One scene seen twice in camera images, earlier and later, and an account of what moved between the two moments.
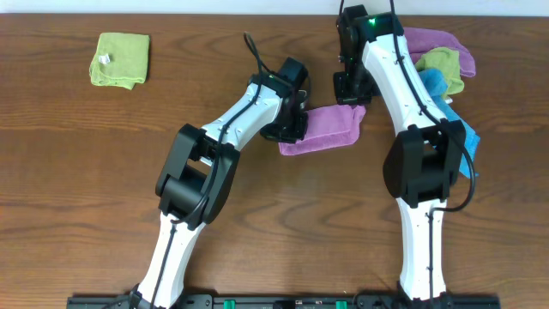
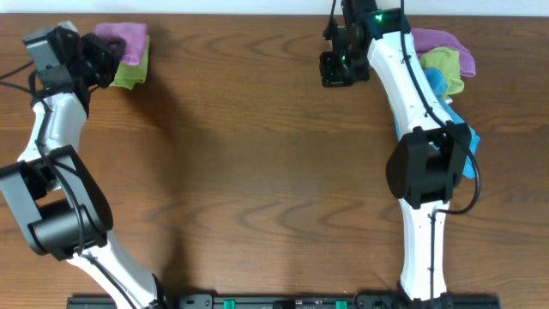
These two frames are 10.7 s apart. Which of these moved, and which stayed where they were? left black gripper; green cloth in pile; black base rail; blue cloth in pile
Moved: left black gripper
Stayed: green cloth in pile; blue cloth in pile; black base rail
